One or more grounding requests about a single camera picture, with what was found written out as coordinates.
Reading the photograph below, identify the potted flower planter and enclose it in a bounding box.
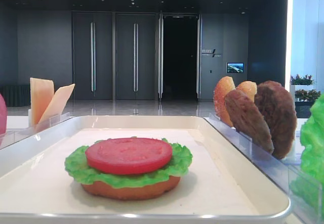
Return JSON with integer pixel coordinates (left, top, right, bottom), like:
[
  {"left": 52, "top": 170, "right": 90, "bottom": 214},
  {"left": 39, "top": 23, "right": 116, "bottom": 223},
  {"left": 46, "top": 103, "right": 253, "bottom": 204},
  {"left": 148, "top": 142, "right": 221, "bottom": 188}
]
[{"left": 290, "top": 74, "right": 321, "bottom": 119}]

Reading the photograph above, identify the tan bun slice front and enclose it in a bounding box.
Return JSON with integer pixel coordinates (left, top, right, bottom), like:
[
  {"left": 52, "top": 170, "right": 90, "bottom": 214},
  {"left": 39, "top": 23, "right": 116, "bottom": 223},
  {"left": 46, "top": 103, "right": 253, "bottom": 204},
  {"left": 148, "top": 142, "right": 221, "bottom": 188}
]
[{"left": 236, "top": 81, "right": 257, "bottom": 102}]

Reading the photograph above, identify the orange cheese slice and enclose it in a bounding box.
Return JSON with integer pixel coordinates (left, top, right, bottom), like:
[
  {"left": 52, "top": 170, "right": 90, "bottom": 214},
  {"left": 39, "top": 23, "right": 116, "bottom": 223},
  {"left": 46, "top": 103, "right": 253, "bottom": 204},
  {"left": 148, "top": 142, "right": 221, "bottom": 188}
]
[
  {"left": 30, "top": 78, "right": 54, "bottom": 125},
  {"left": 38, "top": 84, "right": 75, "bottom": 123}
]

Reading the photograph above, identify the clear tomato holder rail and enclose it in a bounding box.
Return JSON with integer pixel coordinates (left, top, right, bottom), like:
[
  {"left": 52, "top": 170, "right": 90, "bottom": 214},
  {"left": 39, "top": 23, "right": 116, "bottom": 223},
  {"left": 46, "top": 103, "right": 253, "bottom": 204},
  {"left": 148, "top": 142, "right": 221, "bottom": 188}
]
[{"left": 0, "top": 129, "right": 30, "bottom": 150}]

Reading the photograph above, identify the brown meat patty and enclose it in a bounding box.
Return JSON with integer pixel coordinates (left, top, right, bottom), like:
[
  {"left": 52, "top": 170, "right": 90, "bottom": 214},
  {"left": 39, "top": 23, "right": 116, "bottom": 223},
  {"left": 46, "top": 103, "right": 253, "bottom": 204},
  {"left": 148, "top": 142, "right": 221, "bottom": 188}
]
[
  {"left": 225, "top": 90, "right": 274, "bottom": 154},
  {"left": 254, "top": 81, "right": 297, "bottom": 159}
]

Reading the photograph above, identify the brown meat patty front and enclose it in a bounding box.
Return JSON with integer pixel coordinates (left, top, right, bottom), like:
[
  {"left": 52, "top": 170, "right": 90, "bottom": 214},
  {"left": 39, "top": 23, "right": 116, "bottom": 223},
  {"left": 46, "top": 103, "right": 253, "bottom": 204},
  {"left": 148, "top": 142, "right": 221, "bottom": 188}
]
[{"left": 225, "top": 90, "right": 274, "bottom": 154}]

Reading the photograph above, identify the red tomato slice on burger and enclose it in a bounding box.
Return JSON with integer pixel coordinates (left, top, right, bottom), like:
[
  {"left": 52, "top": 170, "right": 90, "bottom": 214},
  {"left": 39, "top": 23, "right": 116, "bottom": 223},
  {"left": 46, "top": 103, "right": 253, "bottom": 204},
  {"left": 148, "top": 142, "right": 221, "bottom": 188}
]
[{"left": 85, "top": 137, "right": 173, "bottom": 175}]

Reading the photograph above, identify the wall display screen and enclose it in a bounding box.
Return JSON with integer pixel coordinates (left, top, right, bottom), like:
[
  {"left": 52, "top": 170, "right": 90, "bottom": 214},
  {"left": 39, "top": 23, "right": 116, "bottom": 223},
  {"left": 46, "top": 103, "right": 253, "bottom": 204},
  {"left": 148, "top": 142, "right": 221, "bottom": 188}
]
[{"left": 226, "top": 63, "right": 244, "bottom": 73}]

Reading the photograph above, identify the bun bottom on tray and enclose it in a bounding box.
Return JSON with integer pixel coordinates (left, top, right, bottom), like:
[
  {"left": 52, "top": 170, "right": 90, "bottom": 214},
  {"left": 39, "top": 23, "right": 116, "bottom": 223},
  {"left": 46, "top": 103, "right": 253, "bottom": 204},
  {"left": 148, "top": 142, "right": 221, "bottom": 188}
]
[{"left": 81, "top": 176, "right": 181, "bottom": 201}]

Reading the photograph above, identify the clear bun holder rail right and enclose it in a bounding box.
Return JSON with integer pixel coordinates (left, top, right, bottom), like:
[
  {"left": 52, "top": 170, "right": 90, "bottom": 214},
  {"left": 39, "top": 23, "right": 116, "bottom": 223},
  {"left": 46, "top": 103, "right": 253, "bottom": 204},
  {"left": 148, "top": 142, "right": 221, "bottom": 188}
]
[{"left": 205, "top": 113, "right": 236, "bottom": 136}]

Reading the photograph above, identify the red tomato slice rear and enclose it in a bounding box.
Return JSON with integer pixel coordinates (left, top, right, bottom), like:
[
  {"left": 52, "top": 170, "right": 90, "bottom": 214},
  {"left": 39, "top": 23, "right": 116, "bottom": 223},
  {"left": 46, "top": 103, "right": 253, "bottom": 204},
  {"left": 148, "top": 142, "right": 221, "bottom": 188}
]
[{"left": 0, "top": 94, "right": 8, "bottom": 134}]

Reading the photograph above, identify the brown meat patty rear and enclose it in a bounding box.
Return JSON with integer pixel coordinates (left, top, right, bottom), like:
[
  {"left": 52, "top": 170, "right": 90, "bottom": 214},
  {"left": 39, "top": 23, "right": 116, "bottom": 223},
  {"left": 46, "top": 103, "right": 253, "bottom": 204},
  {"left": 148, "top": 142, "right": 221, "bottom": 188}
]
[{"left": 254, "top": 81, "right": 297, "bottom": 159}]

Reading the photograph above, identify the green lettuce on bun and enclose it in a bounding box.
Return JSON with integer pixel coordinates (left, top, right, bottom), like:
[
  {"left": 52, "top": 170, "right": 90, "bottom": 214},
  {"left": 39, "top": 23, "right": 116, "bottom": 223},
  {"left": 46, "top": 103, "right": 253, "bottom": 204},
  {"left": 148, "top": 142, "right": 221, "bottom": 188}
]
[{"left": 64, "top": 138, "right": 193, "bottom": 189}]

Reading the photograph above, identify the clear lettuce holder rail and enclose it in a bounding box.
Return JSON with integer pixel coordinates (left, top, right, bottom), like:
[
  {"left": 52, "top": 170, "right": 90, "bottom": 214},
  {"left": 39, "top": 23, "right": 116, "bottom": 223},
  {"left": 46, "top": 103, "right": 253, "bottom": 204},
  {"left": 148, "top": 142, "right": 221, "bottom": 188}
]
[{"left": 288, "top": 166, "right": 323, "bottom": 223}]

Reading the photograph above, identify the clear patty holder rail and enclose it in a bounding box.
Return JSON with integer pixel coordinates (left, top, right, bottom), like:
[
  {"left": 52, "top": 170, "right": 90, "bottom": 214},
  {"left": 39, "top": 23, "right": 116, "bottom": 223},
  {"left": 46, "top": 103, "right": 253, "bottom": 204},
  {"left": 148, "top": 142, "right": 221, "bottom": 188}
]
[{"left": 227, "top": 127, "right": 302, "bottom": 184}]

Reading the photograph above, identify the tan bun slice rear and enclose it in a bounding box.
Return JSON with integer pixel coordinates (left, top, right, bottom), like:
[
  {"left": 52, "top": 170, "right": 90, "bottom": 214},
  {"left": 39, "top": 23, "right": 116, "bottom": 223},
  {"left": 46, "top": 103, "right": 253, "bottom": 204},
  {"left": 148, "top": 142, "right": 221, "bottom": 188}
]
[{"left": 213, "top": 76, "right": 235, "bottom": 127}]

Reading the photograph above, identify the tan bun slice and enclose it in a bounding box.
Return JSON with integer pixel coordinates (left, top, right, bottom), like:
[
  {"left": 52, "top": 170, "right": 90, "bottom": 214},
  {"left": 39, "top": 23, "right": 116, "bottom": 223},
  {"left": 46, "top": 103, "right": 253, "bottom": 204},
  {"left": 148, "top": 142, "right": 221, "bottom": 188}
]
[
  {"left": 236, "top": 81, "right": 257, "bottom": 102},
  {"left": 213, "top": 76, "right": 235, "bottom": 127}
]

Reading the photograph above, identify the green lettuce leaf in holder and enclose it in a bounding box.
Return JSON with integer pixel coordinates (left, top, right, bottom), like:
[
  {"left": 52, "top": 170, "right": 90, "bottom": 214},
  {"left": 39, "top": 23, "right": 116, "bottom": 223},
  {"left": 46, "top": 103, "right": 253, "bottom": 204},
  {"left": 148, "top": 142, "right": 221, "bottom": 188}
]
[{"left": 290, "top": 98, "right": 324, "bottom": 211}]

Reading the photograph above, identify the white serving tray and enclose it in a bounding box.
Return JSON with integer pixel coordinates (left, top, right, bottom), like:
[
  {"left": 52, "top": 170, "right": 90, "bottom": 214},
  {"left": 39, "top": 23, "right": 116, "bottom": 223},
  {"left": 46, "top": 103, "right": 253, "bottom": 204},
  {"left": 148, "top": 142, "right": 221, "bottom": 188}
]
[{"left": 1, "top": 116, "right": 291, "bottom": 223}]

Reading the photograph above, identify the clear cheese holder rail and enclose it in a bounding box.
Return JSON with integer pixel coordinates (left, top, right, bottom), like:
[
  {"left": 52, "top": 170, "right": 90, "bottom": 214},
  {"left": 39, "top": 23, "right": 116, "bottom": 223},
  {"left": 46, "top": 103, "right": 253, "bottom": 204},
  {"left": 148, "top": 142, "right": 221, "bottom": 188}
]
[{"left": 16, "top": 112, "right": 72, "bottom": 137}]

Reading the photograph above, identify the orange cheese slice rear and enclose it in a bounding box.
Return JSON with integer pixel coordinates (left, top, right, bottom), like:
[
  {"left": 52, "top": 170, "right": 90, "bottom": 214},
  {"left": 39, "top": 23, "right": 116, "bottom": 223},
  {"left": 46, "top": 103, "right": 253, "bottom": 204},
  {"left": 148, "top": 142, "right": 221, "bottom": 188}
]
[{"left": 30, "top": 78, "right": 54, "bottom": 125}]

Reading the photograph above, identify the dark double door left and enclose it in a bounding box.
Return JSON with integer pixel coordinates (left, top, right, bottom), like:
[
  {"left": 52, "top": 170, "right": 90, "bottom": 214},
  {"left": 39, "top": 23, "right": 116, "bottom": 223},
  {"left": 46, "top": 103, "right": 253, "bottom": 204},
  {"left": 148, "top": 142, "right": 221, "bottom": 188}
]
[{"left": 73, "top": 12, "right": 113, "bottom": 100}]

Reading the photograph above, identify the dark double door middle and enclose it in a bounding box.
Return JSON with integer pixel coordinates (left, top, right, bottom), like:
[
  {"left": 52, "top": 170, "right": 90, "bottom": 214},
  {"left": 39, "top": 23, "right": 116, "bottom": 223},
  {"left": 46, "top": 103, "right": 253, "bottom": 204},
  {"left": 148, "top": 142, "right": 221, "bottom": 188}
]
[{"left": 116, "top": 14, "right": 156, "bottom": 100}]

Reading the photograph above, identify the orange cheese slice front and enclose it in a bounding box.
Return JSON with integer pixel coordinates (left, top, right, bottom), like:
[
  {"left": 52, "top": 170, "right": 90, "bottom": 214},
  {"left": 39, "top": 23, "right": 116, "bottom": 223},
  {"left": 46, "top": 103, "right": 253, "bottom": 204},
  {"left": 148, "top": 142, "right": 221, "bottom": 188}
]
[{"left": 38, "top": 84, "right": 75, "bottom": 123}]

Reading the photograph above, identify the dark double door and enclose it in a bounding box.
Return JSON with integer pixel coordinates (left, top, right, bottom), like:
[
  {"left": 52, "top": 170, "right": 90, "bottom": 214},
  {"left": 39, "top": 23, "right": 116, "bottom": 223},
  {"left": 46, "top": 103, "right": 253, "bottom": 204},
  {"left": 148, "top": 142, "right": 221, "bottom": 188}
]
[
  {"left": 73, "top": 12, "right": 113, "bottom": 100},
  {"left": 116, "top": 14, "right": 156, "bottom": 100}
]

